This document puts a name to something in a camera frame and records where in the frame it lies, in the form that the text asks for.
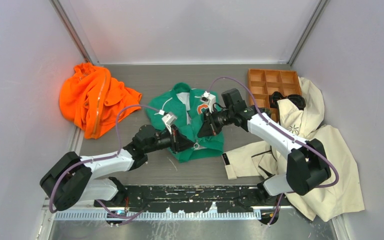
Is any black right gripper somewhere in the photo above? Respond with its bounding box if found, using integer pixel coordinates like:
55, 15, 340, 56
198, 106, 235, 137

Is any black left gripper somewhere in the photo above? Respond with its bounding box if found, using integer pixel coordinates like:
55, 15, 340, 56
144, 125, 196, 155

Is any green varsity jacket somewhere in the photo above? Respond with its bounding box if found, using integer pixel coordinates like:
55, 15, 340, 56
148, 82, 225, 163

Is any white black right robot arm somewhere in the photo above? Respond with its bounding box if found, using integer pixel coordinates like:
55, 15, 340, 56
197, 88, 332, 206

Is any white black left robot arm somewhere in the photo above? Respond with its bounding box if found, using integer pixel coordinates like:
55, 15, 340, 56
39, 125, 195, 213

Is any orange jacket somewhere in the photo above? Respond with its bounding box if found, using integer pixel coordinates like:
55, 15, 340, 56
59, 62, 142, 139

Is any cream beige jacket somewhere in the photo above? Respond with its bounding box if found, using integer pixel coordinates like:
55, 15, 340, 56
220, 76, 366, 223

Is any orange compartment tray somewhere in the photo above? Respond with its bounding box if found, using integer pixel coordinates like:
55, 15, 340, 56
247, 68, 302, 122

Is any black coiled item in tray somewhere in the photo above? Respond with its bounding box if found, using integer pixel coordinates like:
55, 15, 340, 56
269, 91, 307, 110

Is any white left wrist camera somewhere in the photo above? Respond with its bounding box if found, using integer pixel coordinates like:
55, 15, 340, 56
161, 112, 177, 134

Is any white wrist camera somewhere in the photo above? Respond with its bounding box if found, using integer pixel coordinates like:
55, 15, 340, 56
161, 112, 177, 134
200, 91, 217, 113

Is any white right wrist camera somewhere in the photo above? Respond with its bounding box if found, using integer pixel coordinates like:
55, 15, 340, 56
200, 91, 217, 113

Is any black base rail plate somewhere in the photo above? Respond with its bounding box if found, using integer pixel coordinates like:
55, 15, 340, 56
103, 185, 278, 213

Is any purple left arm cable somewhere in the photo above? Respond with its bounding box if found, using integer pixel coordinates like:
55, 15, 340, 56
48, 104, 165, 228

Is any aluminium slotted rail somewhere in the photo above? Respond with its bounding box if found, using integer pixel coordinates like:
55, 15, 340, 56
54, 209, 261, 221

